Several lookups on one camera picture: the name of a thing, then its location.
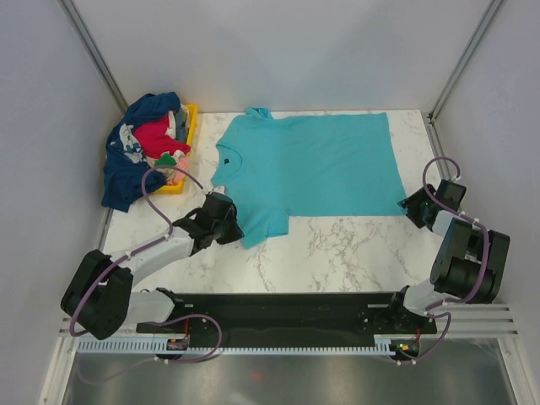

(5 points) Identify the teal t-shirt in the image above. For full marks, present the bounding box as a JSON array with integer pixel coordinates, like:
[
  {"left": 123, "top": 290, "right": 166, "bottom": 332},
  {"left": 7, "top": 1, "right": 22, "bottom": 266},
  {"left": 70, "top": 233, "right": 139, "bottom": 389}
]
[{"left": 212, "top": 109, "right": 406, "bottom": 249}]

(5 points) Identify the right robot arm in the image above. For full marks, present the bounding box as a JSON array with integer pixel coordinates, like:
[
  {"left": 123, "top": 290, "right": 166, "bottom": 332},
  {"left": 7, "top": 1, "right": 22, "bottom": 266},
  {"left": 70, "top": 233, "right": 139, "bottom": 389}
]
[{"left": 386, "top": 180, "right": 484, "bottom": 332}]

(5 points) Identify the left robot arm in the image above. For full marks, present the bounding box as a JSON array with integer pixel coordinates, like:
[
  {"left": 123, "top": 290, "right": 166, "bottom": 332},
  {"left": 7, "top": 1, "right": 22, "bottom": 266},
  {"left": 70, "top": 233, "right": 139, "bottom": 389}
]
[{"left": 61, "top": 192, "right": 243, "bottom": 340}]

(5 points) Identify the yellow plastic bin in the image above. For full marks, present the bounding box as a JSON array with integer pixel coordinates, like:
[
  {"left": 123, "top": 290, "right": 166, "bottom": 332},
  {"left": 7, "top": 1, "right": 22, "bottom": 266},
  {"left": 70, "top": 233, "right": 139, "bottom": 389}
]
[{"left": 154, "top": 104, "right": 198, "bottom": 195}]

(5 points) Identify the magenta red t-shirt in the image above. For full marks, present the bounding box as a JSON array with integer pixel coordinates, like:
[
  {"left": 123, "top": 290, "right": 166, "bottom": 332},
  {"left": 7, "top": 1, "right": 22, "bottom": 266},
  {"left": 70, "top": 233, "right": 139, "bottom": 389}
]
[{"left": 133, "top": 115, "right": 191, "bottom": 159}]

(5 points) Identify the navy blue printed t-shirt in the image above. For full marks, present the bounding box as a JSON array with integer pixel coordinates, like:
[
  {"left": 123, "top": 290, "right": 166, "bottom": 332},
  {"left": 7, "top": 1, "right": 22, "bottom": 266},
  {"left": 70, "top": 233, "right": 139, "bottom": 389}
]
[{"left": 101, "top": 92, "right": 181, "bottom": 213}]

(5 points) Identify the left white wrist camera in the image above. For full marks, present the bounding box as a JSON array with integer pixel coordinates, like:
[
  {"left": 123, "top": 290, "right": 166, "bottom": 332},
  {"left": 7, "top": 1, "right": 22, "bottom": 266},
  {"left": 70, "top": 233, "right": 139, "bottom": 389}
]
[{"left": 209, "top": 186, "right": 226, "bottom": 195}]

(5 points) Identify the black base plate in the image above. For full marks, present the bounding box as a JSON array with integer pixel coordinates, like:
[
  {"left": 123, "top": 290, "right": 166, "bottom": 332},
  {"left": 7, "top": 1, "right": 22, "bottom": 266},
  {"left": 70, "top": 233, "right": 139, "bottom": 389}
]
[{"left": 137, "top": 292, "right": 437, "bottom": 348}]

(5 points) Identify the aluminium rail at base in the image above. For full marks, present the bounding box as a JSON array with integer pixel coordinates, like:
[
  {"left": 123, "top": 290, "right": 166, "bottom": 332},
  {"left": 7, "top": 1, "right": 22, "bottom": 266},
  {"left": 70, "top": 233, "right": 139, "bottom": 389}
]
[{"left": 433, "top": 304, "right": 518, "bottom": 338}]

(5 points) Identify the right aluminium frame post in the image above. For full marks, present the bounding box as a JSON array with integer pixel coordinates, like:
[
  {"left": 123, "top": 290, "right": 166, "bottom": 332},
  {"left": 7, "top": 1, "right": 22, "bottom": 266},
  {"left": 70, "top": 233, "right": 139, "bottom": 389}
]
[{"left": 426, "top": 0, "right": 506, "bottom": 126}]

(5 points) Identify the aluminium frame post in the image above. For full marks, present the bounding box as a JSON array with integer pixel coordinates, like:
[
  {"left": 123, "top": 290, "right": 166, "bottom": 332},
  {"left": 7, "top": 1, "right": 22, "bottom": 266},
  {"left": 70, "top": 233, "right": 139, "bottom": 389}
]
[
  {"left": 57, "top": 0, "right": 127, "bottom": 112},
  {"left": 426, "top": 0, "right": 506, "bottom": 126}
]

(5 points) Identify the white slotted cable duct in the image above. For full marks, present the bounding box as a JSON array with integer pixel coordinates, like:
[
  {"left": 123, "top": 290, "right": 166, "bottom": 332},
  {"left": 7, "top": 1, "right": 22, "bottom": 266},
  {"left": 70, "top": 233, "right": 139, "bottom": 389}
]
[{"left": 76, "top": 337, "right": 396, "bottom": 356}]

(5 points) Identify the left aluminium frame post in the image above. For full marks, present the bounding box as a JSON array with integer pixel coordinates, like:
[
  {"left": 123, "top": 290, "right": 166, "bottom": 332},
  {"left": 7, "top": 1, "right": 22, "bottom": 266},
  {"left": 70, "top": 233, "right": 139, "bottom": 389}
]
[{"left": 57, "top": 0, "right": 127, "bottom": 112}]

